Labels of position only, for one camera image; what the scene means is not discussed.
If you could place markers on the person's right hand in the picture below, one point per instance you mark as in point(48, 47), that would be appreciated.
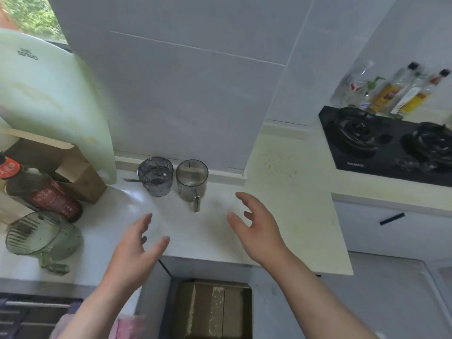
point(261, 236)

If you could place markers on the green pump clear bottle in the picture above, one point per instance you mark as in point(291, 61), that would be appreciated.
point(370, 91)

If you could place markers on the green tinted ribbed glass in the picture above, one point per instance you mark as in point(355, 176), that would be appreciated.
point(42, 240)

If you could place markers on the black round stove burner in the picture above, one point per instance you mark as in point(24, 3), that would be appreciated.
point(431, 141)
point(358, 132)

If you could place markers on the large open cardboard box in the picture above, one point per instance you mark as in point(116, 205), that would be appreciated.
point(212, 310)

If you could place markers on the black cap yellow label bottle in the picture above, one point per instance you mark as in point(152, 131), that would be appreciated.
point(390, 91)

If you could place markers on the white countertop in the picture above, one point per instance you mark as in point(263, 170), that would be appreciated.
point(212, 236)

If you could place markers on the clear bottle red label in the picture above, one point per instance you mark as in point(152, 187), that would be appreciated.
point(353, 84)

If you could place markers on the yellow label vinegar bottle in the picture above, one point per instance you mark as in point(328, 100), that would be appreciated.
point(422, 97)

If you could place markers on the person's left forearm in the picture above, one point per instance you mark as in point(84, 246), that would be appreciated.
point(95, 310)

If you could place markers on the dark sauce bottle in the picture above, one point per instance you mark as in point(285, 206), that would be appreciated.
point(53, 201)

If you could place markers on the small brown cardboard box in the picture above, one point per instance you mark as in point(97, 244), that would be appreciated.
point(81, 183)

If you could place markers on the pale green cutting board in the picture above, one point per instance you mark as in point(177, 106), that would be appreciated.
point(53, 102)

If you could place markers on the black glass gas stove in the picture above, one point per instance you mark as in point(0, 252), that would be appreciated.
point(381, 162)

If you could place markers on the dark tinted drinking glass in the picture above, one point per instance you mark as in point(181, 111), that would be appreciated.
point(192, 176)

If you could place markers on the person's left hand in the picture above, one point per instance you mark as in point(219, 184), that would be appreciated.
point(130, 257)

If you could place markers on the clear textured drinking glass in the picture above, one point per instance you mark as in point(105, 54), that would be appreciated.
point(155, 172)

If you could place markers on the glass window pane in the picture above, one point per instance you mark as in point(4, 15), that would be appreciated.
point(31, 17)

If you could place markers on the white cap green band bottle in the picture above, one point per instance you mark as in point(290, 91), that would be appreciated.
point(408, 95)

